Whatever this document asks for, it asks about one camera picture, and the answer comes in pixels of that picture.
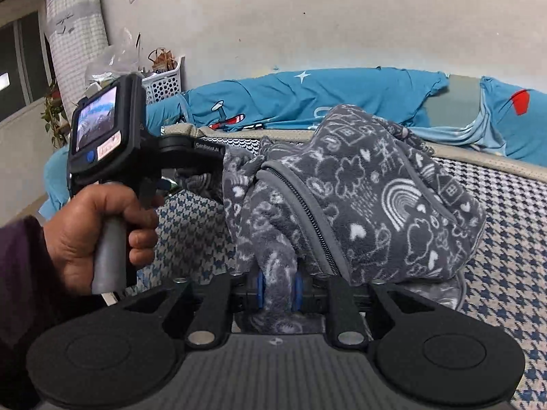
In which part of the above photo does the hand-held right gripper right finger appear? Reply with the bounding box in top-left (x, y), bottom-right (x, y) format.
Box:
top-left (293, 271), bottom-right (441, 347)

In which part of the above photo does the potted plant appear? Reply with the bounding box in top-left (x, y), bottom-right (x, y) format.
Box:
top-left (40, 79), bottom-right (70, 148)

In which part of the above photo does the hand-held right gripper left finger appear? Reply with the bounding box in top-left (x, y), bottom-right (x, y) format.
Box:
top-left (112, 271), bottom-right (265, 347)

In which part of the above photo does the blue aeroplane print sheet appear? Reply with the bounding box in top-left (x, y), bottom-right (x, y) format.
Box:
top-left (40, 67), bottom-right (547, 218)

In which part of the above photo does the grey headboard panel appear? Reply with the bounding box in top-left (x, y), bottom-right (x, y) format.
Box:
top-left (427, 74), bottom-right (483, 129)

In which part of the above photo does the clear plastic bag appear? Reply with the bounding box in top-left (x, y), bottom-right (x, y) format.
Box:
top-left (85, 28), bottom-right (143, 90)

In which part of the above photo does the person's left hand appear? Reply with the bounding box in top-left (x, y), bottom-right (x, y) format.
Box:
top-left (43, 181), bottom-right (165, 295)

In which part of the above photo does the white plastic basket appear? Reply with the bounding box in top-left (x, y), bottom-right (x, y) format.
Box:
top-left (141, 55), bottom-right (185, 104)

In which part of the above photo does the window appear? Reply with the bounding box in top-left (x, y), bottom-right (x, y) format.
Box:
top-left (0, 11), bottom-right (52, 122)

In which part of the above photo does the grey printed fleece jacket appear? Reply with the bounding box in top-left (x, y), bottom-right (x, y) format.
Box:
top-left (175, 103), bottom-right (488, 336)

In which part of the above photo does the white grid curtain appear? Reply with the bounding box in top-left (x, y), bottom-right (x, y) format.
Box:
top-left (45, 0), bottom-right (107, 112)

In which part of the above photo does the houndstooth mattress cover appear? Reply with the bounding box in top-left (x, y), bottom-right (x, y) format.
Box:
top-left (137, 130), bottom-right (547, 410)

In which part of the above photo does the brown paper bag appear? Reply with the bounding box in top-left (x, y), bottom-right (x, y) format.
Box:
top-left (147, 47), bottom-right (177, 73)

